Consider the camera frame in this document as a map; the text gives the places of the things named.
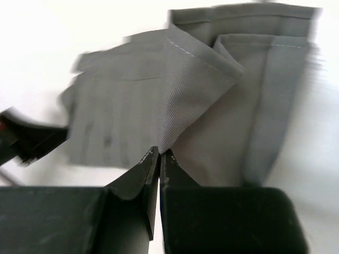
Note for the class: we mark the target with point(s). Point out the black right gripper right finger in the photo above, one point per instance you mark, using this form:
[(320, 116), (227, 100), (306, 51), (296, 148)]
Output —
[(197, 219)]

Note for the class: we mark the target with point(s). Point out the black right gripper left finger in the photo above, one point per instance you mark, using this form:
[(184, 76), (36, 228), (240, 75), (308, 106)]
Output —
[(116, 218)]

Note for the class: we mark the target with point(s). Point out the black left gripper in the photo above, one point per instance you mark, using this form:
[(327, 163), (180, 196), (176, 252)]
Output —
[(21, 137)]

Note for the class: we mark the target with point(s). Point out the grey pleated skirt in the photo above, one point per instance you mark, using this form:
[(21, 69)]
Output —
[(216, 87)]

